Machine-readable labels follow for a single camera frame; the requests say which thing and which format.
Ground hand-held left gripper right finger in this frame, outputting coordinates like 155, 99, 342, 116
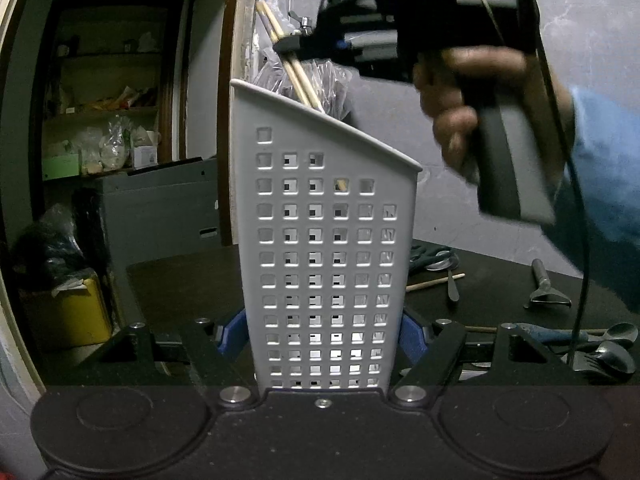
392, 309, 587, 407

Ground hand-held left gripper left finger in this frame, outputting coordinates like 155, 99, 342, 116
95, 309, 257, 407

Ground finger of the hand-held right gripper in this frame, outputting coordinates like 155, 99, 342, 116
272, 29, 352, 62

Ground wooden chopstick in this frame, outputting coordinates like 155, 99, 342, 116
265, 10, 325, 111
405, 273, 466, 291
255, 1, 313, 109

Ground green-handled scissors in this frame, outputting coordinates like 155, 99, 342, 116
409, 239, 451, 275

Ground white perforated plastic basket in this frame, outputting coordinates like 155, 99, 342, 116
228, 78, 421, 392

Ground metal peeler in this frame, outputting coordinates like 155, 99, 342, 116
523, 258, 572, 310

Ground person's right forearm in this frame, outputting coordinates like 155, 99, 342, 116
541, 85, 640, 318

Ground person's right hand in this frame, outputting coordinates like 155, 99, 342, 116
414, 46, 577, 182

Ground hanging clear plastic bag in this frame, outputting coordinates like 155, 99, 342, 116
252, 0, 355, 124

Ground wooden shelf cabinet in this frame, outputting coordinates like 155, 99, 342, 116
42, 0, 187, 182

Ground grey metal cabinet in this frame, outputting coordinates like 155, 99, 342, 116
94, 157, 221, 272

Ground yellow bin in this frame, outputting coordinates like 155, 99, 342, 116
24, 266, 114, 352

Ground small white box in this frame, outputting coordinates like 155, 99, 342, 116
132, 144, 159, 169

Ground clear bags of food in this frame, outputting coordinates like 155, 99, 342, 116
79, 114, 132, 174

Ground green box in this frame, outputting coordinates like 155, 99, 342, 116
42, 152, 81, 181

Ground metal wall tap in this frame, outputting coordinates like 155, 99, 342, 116
287, 9, 314, 37

